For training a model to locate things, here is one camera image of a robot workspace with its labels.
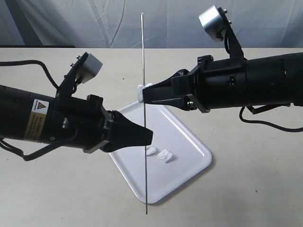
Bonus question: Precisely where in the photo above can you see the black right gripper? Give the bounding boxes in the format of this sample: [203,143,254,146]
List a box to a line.
[143,55,248,113]

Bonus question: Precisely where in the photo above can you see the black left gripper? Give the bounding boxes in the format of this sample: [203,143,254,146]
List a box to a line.
[54,95,153,154]

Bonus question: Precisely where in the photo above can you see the white marshmallow top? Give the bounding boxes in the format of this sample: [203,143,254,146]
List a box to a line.
[137,83,153,103]

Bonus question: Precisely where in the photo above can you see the white marshmallow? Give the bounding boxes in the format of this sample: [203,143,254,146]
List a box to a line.
[157,149,173,163]
[137,83,153,103]
[146,146,157,157]

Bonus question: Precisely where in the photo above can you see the thin metal skewer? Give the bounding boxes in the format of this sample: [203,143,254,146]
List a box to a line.
[140,12,149,209]

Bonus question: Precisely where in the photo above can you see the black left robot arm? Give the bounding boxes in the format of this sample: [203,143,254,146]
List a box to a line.
[0,86,153,154]

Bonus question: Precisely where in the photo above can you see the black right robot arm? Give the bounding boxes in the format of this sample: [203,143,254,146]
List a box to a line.
[143,52,303,113]

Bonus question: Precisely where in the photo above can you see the white plastic tray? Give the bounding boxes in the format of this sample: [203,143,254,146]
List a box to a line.
[110,102,212,204]

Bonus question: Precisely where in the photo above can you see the white backdrop curtain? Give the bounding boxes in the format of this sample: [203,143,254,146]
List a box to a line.
[0,0,303,48]

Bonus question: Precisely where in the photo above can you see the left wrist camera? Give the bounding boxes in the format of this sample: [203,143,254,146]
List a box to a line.
[56,52,103,100]

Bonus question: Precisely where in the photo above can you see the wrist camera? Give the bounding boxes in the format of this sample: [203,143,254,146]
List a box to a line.
[56,52,103,100]
[198,4,244,59]

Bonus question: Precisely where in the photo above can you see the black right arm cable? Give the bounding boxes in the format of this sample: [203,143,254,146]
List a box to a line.
[239,104,303,133]

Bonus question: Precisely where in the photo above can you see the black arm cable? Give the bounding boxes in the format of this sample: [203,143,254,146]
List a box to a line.
[239,104,303,133]
[0,59,79,162]

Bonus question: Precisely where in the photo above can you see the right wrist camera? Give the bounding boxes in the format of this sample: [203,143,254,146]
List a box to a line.
[198,4,244,59]

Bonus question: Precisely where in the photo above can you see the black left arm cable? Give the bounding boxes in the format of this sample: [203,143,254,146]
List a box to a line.
[0,59,79,162]

